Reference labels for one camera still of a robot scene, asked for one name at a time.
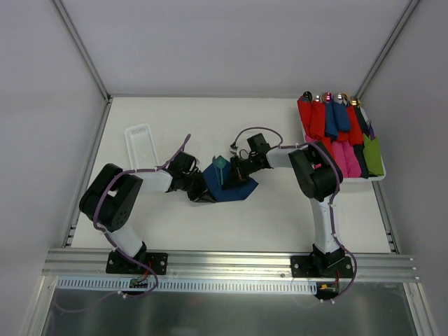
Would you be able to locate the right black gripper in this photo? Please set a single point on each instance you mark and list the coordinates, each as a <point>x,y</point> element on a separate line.
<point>234,173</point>

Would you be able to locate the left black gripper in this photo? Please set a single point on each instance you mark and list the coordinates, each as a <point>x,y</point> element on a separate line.
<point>197,186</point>

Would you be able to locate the teal plastic spoon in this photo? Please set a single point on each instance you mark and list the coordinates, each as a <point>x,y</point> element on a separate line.
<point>220,164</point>

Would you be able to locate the dark blue paper napkin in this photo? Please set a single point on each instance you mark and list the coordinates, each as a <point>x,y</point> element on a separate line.
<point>217,178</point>

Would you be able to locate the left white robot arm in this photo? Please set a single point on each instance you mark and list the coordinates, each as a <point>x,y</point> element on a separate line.
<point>110,199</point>

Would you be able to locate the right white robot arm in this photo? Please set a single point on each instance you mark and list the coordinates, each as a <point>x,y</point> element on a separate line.
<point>318,177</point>

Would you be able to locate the green napkin roll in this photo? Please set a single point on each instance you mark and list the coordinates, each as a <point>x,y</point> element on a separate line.
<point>372,155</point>

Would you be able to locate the small white plastic basket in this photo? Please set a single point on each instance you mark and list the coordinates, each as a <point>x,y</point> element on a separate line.
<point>141,147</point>

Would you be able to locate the large white plastic basket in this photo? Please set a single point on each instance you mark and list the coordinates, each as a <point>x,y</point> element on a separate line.
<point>342,137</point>

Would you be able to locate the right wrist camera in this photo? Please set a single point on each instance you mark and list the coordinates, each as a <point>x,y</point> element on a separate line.
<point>233,149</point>

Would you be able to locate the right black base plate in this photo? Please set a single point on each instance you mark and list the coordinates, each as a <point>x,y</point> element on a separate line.
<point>307,266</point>

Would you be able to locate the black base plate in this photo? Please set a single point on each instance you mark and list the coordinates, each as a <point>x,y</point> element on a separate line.
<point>119,264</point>
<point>307,266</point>

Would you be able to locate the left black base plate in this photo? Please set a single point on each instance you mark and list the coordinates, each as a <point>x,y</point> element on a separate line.
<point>119,264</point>

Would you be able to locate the aluminium mounting rail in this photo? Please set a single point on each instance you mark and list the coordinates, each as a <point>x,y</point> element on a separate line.
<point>372,267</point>

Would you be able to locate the white slotted cable duct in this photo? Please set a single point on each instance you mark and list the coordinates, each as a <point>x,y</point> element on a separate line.
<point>103,283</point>

